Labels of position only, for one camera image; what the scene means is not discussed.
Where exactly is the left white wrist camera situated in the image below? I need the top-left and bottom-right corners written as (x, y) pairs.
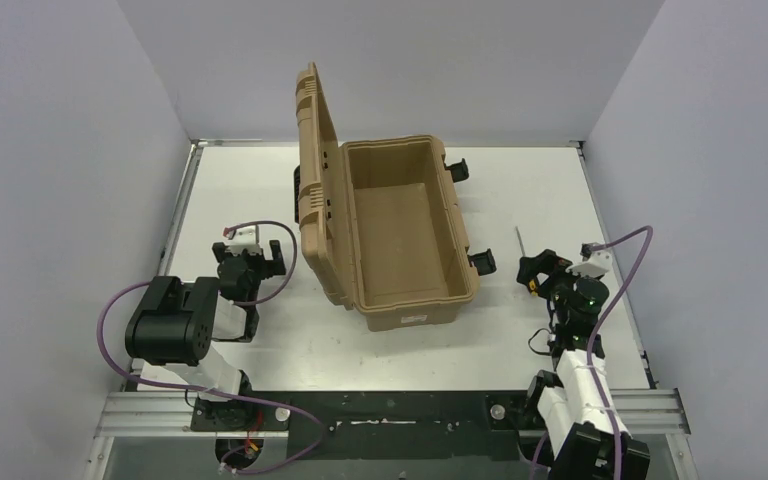
top-left (223, 225), bottom-right (262, 256)

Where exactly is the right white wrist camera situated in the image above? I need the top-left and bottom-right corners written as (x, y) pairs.
top-left (566, 243), bottom-right (612, 279)

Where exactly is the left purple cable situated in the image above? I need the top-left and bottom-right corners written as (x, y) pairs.
top-left (95, 220), bottom-right (327, 477)

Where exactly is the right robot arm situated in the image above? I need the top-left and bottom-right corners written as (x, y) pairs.
top-left (516, 249), bottom-right (651, 479)

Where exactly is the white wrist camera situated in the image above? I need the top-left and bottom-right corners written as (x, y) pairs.
top-left (223, 225), bottom-right (262, 256)
top-left (566, 243), bottom-right (612, 279)

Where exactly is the tan plastic tool bin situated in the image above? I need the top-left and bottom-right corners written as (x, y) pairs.
top-left (294, 64), bottom-right (496, 332)

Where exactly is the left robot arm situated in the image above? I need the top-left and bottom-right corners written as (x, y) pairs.
top-left (125, 240), bottom-right (287, 431)

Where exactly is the aluminium frame rail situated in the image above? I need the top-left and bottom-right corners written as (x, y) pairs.
top-left (95, 389), bottom-right (691, 438)

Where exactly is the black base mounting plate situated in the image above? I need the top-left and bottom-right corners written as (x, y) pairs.
top-left (190, 390), bottom-right (545, 461)

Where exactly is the yellow black handled screwdriver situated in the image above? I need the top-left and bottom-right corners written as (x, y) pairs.
top-left (514, 226), bottom-right (538, 296)

